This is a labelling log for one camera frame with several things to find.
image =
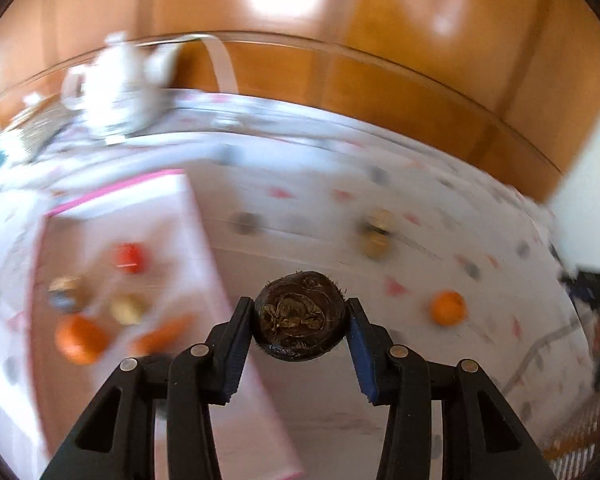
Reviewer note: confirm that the round sugarcane piece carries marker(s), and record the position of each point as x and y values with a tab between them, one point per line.
378	221

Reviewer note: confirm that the white patterned tablecloth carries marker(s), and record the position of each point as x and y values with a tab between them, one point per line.
281	189

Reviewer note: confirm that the small red tomato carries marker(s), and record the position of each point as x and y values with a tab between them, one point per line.
130	258

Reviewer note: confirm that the tan longan fruit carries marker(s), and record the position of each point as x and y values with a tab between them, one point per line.
375	246
128	309

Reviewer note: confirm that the ornate tissue box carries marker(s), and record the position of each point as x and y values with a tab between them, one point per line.
32	129

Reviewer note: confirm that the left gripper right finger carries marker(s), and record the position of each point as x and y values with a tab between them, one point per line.
482	437

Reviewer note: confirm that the small orange carrot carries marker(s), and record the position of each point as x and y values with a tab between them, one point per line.
162	338

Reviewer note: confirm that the white ceramic electric kettle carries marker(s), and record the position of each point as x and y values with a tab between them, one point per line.
122	90

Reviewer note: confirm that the pink shallow tray box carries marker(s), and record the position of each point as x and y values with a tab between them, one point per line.
158	210

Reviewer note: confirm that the orange tangerine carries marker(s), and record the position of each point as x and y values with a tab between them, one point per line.
448	308

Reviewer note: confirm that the square sugarcane piece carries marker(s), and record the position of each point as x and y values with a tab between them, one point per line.
68	294

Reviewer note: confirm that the orange with stem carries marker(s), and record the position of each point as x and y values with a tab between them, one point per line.
80	340

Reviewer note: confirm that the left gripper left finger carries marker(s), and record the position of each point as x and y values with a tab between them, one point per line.
114	436

